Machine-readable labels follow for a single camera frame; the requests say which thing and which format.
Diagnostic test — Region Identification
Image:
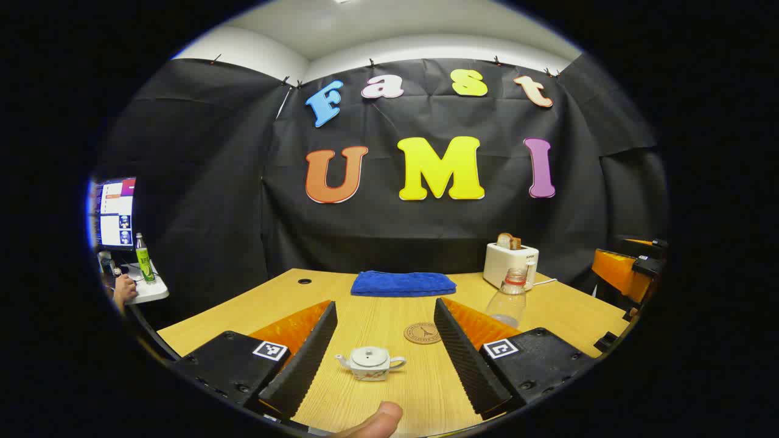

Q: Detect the white toaster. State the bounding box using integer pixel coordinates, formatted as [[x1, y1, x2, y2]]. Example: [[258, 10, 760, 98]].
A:
[[483, 242, 540, 291]]

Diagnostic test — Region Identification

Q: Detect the clear plastic water bottle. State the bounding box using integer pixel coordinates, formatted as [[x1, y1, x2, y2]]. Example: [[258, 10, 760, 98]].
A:
[[485, 268, 528, 329]]

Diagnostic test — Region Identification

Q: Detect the blue folded towel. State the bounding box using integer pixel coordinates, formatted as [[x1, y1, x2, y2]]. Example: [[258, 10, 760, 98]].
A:
[[351, 271, 457, 297]]

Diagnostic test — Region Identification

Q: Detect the round wooden coaster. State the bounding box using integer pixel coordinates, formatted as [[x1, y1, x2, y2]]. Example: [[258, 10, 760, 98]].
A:
[[403, 322, 442, 346]]

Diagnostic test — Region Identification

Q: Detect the black backdrop cloth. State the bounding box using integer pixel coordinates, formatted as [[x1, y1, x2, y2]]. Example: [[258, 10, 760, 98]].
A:
[[94, 55, 670, 332]]

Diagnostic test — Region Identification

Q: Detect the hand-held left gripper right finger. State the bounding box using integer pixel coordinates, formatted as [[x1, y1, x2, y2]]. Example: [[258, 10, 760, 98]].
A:
[[433, 297, 597, 422]]

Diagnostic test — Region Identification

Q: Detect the green drink bottle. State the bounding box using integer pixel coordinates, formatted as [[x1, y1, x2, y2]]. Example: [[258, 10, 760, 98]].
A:
[[135, 232, 156, 284]]

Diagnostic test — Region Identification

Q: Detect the computer monitor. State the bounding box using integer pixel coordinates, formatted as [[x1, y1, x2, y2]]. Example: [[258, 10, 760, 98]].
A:
[[90, 177, 137, 251]]

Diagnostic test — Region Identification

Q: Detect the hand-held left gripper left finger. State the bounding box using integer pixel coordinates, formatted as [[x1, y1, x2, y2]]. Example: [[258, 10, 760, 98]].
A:
[[173, 299, 339, 422]]

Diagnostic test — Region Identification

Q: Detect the white ceramic teacup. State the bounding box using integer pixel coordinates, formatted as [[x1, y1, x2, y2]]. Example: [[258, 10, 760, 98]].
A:
[[335, 346, 407, 382]]

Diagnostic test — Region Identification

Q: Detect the white side table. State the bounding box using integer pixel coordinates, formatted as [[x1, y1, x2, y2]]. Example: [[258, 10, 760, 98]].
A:
[[100, 252, 170, 305]]

